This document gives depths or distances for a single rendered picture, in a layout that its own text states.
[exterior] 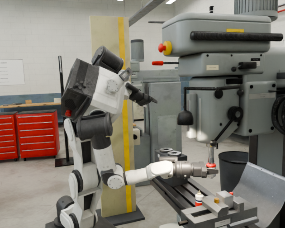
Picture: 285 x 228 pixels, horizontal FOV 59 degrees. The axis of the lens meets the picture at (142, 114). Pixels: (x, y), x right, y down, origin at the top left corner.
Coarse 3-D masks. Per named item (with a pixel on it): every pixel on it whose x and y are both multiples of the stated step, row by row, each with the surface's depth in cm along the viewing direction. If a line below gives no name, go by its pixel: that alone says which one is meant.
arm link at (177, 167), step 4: (160, 160) 131; (164, 160) 131; (168, 160) 131; (172, 160) 131; (176, 160) 130; (172, 164) 128; (176, 164) 127; (180, 164) 127; (172, 168) 127; (176, 168) 126; (180, 168) 125; (172, 172) 126; (176, 172) 125; (180, 172) 125; (164, 176) 130; (168, 176) 129; (176, 176) 126; (180, 176) 126
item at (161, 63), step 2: (152, 62) 121; (154, 62) 121; (156, 62) 122; (158, 62) 122; (160, 62) 122; (162, 62) 122; (164, 62) 123; (166, 62) 124; (168, 62) 124; (170, 62) 124; (172, 62) 125; (174, 62) 125; (176, 62) 125; (178, 62) 126; (152, 64) 122; (154, 64) 122; (156, 64) 122; (158, 64) 122; (160, 64) 122; (162, 64) 123
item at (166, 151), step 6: (156, 150) 176; (162, 150) 171; (168, 150) 171; (156, 156) 175; (162, 156) 167; (168, 156) 162; (174, 156) 161; (180, 156) 161; (186, 156) 162; (162, 180) 170; (168, 180) 163; (174, 180) 160; (180, 180) 162; (186, 180) 164; (174, 186) 160
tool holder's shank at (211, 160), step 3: (210, 150) 126; (213, 150) 126; (210, 153) 126; (213, 153) 126; (210, 156) 126; (213, 156) 127; (210, 159) 127; (213, 159) 127; (210, 162) 126; (213, 162) 126
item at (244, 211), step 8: (240, 200) 118; (192, 208) 120; (200, 208) 120; (232, 208) 119; (240, 208) 115; (248, 208) 119; (256, 208) 119; (184, 216) 116; (192, 216) 113; (200, 216) 113; (208, 216) 112; (216, 216) 112; (224, 216) 113; (232, 216) 115; (240, 216) 116; (248, 216) 118; (256, 216) 120; (192, 224) 109; (200, 224) 109; (208, 224) 110; (216, 224) 112; (224, 224) 113; (232, 224) 115; (240, 224) 115; (248, 224) 117
